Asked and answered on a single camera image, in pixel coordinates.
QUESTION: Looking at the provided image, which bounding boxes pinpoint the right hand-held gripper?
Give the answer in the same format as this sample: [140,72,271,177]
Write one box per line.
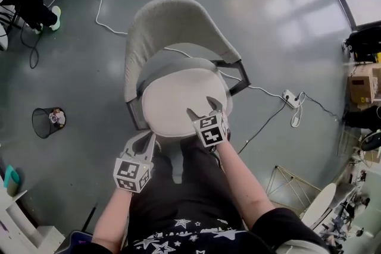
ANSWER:
[186,96,231,148]

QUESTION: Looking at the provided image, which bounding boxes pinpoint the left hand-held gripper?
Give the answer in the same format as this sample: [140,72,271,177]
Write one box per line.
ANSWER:
[113,131,157,194]

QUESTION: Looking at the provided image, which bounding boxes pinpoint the round beige cushion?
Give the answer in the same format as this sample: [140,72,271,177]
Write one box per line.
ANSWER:
[141,67,230,138]

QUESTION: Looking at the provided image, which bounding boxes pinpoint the beige upholstered chair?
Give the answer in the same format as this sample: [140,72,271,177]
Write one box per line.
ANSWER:
[124,0,250,131]

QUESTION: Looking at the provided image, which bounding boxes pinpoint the person's right forearm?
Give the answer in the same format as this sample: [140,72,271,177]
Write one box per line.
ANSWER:
[215,138,275,231]

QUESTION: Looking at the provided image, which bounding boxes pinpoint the person's left forearm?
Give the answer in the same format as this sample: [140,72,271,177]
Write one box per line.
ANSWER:
[90,187,132,254]

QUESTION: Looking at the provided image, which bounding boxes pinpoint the person's black trousers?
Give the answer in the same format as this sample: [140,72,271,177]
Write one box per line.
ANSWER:
[128,136,247,236]

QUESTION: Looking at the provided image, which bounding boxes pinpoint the white power strip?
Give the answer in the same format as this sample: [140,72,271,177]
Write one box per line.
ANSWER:
[282,89,300,108]

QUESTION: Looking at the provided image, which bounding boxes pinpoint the black mesh waste bin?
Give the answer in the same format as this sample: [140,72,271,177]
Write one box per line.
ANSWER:
[32,107,67,139]

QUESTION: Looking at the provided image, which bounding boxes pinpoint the black star print shirt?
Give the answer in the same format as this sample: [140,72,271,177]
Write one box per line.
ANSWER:
[59,207,331,254]

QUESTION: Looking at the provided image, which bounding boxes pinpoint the teal cup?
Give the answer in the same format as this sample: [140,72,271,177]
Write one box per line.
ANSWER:
[3,165,21,197]

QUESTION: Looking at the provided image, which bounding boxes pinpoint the white shelf unit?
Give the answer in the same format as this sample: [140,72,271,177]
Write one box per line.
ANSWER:
[0,184,65,254]

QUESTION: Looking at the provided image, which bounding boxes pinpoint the cardboard box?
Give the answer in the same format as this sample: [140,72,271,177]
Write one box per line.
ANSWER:
[347,64,381,105]

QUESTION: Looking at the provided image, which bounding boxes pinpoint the black bag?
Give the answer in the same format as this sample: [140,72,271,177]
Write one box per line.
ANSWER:
[342,28,381,64]

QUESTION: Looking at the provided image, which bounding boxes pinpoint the black cable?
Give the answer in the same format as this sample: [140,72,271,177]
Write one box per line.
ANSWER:
[237,93,340,155]

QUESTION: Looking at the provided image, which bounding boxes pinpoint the gold wire frame side table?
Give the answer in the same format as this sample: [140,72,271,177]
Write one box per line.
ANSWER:
[264,165,322,218]

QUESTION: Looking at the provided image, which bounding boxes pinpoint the white cable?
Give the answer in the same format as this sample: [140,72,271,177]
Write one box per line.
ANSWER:
[40,0,289,99]

